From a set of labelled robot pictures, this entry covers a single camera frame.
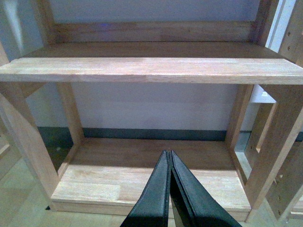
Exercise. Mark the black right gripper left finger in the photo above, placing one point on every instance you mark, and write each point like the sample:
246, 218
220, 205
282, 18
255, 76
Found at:
152, 208

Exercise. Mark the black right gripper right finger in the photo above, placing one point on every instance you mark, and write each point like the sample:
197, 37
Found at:
192, 205

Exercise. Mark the wooden shelf unit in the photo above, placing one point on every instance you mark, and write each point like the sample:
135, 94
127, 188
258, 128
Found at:
92, 91

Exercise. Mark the neighbouring wooden shelf frame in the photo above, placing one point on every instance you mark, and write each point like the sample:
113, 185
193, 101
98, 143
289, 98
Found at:
275, 177

